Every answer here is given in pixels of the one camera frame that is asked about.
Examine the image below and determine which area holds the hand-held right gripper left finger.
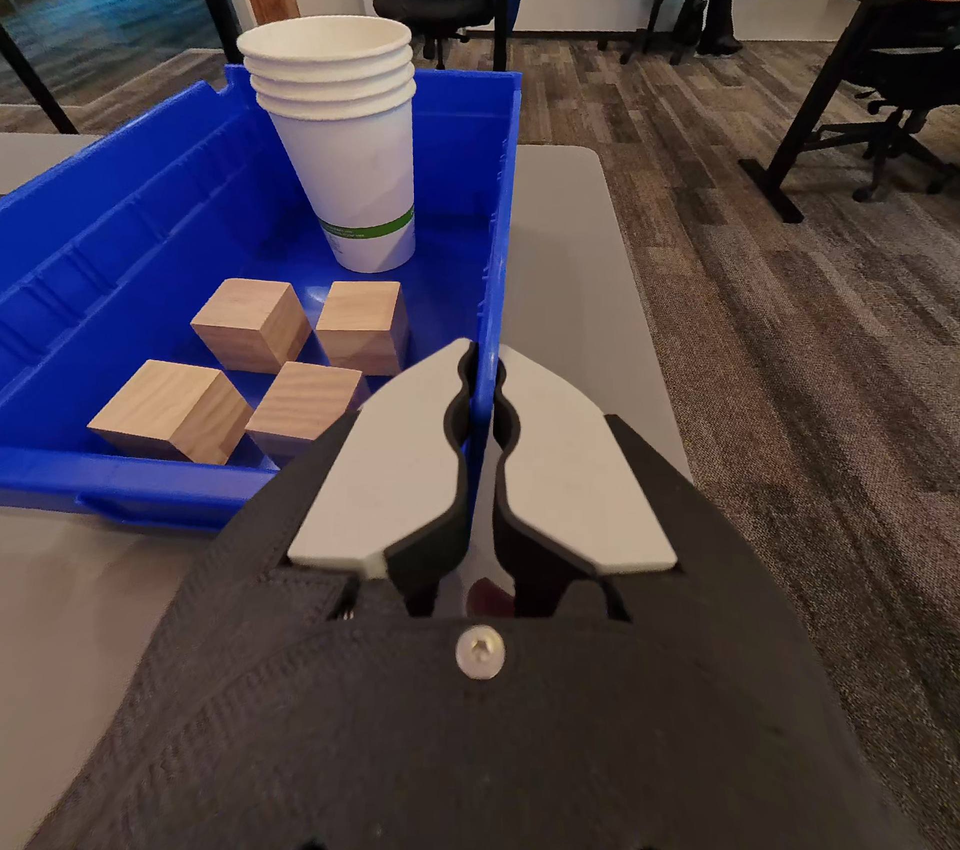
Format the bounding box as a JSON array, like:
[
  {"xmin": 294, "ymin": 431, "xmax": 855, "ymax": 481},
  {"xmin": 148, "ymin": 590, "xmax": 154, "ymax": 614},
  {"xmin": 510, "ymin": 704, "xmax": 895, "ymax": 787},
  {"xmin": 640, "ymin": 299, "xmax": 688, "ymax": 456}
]
[{"xmin": 287, "ymin": 337, "xmax": 478, "ymax": 617}]

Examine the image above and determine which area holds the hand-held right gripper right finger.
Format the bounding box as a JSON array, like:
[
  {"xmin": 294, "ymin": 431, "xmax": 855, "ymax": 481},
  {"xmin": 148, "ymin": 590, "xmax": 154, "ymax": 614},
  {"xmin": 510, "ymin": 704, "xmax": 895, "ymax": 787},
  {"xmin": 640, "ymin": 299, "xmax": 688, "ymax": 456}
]
[{"xmin": 492, "ymin": 344, "xmax": 680, "ymax": 619}]

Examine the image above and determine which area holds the wooden cube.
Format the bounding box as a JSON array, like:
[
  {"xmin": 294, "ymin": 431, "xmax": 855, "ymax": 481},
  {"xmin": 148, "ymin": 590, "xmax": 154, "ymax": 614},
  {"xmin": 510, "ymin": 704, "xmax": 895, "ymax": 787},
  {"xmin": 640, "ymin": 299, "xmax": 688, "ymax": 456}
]
[
  {"xmin": 87, "ymin": 360, "xmax": 254, "ymax": 466},
  {"xmin": 245, "ymin": 361, "xmax": 372, "ymax": 459},
  {"xmin": 315, "ymin": 280, "xmax": 410, "ymax": 377},
  {"xmin": 190, "ymin": 278, "xmax": 312, "ymax": 373}
]

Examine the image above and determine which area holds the blue plastic bin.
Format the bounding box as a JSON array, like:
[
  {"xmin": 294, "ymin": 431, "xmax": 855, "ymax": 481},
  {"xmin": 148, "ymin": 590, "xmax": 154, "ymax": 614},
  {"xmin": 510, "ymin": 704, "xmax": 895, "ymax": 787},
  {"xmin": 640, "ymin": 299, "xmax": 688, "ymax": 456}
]
[{"xmin": 0, "ymin": 64, "xmax": 524, "ymax": 532}]

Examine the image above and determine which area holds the white paper cup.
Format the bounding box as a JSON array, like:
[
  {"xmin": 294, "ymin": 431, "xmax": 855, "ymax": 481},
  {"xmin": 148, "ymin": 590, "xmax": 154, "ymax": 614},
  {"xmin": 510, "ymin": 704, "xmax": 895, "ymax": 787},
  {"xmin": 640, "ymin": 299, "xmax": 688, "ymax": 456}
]
[
  {"xmin": 243, "ymin": 51, "xmax": 416, "ymax": 88},
  {"xmin": 249, "ymin": 74, "xmax": 417, "ymax": 106},
  {"xmin": 257, "ymin": 91, "xmax": 418, "ymax": 274},
  {"xmin": 236, "ymin": 15, "xmax": 414, "ymax": 73}
]

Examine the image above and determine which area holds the black metal bar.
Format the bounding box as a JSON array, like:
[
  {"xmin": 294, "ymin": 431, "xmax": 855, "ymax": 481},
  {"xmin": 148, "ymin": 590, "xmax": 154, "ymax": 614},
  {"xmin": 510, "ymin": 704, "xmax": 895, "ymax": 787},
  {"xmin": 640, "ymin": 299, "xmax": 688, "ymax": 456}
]
[{"xmin": 0, "ymin": 21, "xmax": 80, "ymax": 135}]

